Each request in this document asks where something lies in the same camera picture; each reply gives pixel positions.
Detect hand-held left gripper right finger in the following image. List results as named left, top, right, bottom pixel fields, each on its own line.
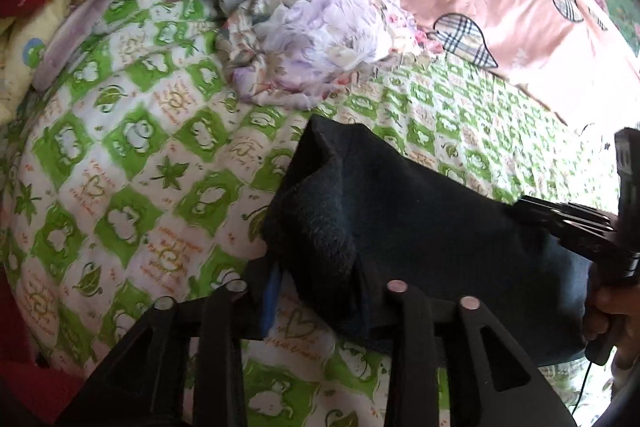
left=381, top=279, right=581, bottom=427

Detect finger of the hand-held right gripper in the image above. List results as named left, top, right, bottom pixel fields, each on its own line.
left=511, top=196, right=617, bottom=253

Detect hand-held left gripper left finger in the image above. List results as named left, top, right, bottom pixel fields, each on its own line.
left=55, top=260, right=287, bottom=427

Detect dark navy pants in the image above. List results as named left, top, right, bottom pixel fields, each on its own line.
left=262, top=114, right=603, bottom=367

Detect person's right hand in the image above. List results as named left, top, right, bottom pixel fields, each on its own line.
left=582, top=276, right=640, bottom=370

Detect green checkered bed sheet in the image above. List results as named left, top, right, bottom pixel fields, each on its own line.
left=0, top=0, right=621, bottom=427

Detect floral crumpled cloth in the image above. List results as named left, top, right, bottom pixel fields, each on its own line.
left=215, top=0, right=443, bottom=108

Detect yellow cartoon quilt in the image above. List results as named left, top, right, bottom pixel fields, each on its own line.
left=0, top=0, right=226, bottom=128

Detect black cable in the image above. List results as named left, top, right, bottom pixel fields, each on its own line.
left=570, top=359, right=596, bottom=415

